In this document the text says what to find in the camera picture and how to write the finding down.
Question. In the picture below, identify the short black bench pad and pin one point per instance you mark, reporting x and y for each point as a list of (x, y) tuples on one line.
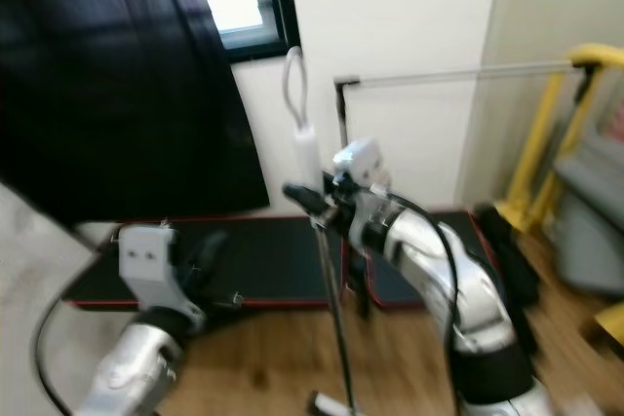
[(380, 284)]

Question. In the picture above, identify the pink foam mat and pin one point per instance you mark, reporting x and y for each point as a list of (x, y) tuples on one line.
[(617, 124)]

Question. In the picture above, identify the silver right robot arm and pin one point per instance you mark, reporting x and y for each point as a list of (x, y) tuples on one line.
[(424, 250)]

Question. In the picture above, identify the yellow metal frame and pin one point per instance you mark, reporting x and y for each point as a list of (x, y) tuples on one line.
[(600, 54)]

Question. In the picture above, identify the black curtain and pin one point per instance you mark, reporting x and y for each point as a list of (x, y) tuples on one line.
[(117, 75)]

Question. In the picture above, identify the white quilted mattress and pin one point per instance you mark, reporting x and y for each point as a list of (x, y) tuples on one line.
[(29, 319)]

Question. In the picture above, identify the grey metal pole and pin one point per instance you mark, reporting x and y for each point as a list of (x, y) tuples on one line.
[(448, 73)]

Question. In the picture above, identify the long black bench pad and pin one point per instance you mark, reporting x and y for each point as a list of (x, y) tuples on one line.
[(273, 260)]

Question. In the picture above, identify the black foam roller bar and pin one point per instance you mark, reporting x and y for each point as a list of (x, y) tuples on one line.
[(507, 250)]

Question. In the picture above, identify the grey foam mat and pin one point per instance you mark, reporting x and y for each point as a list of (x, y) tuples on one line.
[(590, 221)]

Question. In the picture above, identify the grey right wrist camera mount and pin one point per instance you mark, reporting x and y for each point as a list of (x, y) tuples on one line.
[(363, 161)]

